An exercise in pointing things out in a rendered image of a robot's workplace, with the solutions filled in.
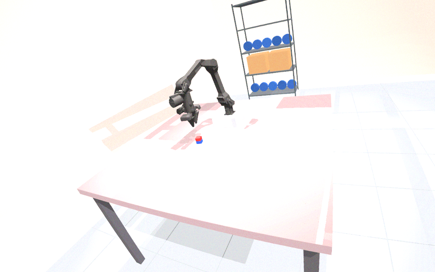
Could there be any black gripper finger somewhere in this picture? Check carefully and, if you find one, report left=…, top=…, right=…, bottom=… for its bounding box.
left=192, top=110, right=199, bottom=123
left=188, top=116, right=194, bottom=127

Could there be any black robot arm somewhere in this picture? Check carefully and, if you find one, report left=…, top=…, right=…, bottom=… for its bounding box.
left=169, top=59, right=235, bottom=115

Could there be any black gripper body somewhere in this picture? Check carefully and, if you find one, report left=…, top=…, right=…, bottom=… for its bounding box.
left=180, top=100, right=201, bottom=121

